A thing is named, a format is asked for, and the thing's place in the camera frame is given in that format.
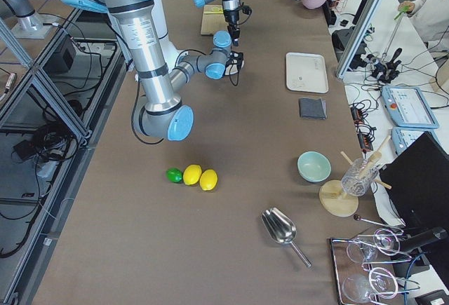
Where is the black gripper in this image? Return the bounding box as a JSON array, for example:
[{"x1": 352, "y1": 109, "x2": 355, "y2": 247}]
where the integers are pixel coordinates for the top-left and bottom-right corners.
[
  {"x1": 227, "y1": 50, "x2": 244, "y2": 71},
  {"x1": 223, "y1": 4, "x2": 252, "y2": 46}
]

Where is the cream rabbit tray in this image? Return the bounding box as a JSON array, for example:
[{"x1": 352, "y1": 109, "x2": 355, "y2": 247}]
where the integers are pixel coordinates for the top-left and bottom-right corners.
[{"x1": 286, "y1": 52, "x2": 329, "y2": 94}]

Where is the cream round plate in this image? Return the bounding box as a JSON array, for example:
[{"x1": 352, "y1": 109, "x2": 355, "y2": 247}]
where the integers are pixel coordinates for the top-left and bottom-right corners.
[{"x1": 224, "y1": 63, "x2": 239, "y2": 76}]

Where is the wooden cutting board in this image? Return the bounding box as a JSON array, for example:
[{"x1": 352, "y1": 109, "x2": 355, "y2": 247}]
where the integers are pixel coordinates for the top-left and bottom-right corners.
[{"x1": 200, "y1": 5, "x2": 227, "y2": 36}]

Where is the yellow plastic knife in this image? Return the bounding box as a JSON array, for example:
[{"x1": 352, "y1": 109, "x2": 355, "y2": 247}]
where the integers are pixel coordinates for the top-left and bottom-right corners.
[{"x1": 204, "y1": 8, "x2": 223, "y2": 15}]

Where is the grey folded cloth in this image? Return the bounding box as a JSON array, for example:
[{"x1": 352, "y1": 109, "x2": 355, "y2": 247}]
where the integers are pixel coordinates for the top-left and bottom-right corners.
[{"x1": 299, "y1": 97, "x2": 327, "y2": 120}]

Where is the yellow lemon upper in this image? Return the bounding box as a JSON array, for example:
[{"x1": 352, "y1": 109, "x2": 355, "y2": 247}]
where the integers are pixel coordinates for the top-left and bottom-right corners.
[{"x1": 182, "y1": 164, "x2": 203, "y2": 186}]

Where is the yellow lemon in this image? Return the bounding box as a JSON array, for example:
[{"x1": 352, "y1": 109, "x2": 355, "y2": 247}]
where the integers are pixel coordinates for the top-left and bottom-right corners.
[
  {"x1": 199, "y1": 169, "x2": 218, "y2": 191},
  {"x1": 182, "y1": 164, "x2": 203, "y2": 186}
]

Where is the yellow lemon lower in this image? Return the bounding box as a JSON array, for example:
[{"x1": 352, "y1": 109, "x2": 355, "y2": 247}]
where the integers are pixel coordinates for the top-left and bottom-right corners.
[{"x1": 199, "y1": 169, "x2": 218, "y2": 191}]

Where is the green lime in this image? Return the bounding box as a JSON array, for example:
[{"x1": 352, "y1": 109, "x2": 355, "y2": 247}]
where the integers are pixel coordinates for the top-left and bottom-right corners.
[{"x1": 166, "y1": 168, "x2": 183, "y2": 183}]

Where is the light green bowl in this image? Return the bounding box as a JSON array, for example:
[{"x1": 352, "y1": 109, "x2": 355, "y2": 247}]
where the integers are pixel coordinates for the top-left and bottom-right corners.
[{"x1": 297, "y1": 151, "x2": 331, "y2": 183}]

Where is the wooden cup stand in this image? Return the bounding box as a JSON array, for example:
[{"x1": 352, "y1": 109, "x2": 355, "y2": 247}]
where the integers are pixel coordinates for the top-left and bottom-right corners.
[{"x1": 319, "y1": 135, "x2": 391, "y2": 217}]

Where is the clear glass cup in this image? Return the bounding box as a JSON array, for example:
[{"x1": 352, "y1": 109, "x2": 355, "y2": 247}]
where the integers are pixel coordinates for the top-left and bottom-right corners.
[{"x1": 341, "y1": 158, "x2": 379, "y2": 197}]

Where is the metal scoop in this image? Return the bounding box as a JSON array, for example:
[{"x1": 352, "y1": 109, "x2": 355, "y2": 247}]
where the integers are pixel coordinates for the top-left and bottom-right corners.
[{"x1": 261, "y1": 207, "x2": 312, "y2": 269}]

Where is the blue teach pendant upper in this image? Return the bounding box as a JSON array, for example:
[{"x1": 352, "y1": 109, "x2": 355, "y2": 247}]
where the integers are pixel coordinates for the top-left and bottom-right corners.
[{"x1": 381, "y1": 86, "x2": 439, "y2": 129}]

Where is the blue teach pendant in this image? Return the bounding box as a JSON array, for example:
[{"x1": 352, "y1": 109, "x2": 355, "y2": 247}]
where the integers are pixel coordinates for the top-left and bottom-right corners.
[
  {"x1": 391, "y1": 127, "x2": 436, "y2": 155},
  {"x1": 381, "y1": 86, "x2": 439, "y2": 129}
]

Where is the blue teach pendant lower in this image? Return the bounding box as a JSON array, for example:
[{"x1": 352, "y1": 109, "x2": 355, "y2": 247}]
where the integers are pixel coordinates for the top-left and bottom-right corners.
[{"x1": 391, "y1": 127, "x2": 436, "y2": 155}]

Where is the person in white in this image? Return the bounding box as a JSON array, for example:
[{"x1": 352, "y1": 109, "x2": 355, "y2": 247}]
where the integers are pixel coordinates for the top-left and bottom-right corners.
[{"x1": 398, "y1": 0, "x2": 448, "y2": 51}]

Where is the black monitor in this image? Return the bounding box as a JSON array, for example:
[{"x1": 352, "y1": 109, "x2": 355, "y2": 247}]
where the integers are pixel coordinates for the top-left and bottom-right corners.
[{"x1": 380, "y1": 132, "x2": 448, "y2": 231}]

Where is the wine glass upper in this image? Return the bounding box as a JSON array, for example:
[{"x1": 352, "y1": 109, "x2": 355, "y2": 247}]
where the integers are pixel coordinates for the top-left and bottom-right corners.
[{"x1": 346, "y1": 228, "x2": 400, "y2": 264}]

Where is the wine glass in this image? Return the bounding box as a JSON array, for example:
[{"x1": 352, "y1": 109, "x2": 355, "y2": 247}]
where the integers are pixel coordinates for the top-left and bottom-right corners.
[
  {"x1": 342, "y1": 267, "x2": 398, "y2": 304},
  {"x1": 346, "y1": 228, "x2": 400, "y2": 264}
]

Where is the wine glass lower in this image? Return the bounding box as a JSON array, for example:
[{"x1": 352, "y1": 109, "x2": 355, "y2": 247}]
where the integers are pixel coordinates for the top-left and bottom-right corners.
[{"x1": 342, "y1": 267, "x2": 398, "y2": 304}]

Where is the aluminium frame post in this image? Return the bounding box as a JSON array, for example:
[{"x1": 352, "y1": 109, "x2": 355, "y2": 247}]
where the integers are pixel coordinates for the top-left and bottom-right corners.
[{"x1": 335, "y1": 0, "x2": 382, "y2": 81}]

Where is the wire glass rack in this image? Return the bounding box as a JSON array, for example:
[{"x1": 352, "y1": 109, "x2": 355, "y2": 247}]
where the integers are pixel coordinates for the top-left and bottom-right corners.
[{"x1": 328, "y1": 228, "x2": 420, "y2": 304}]

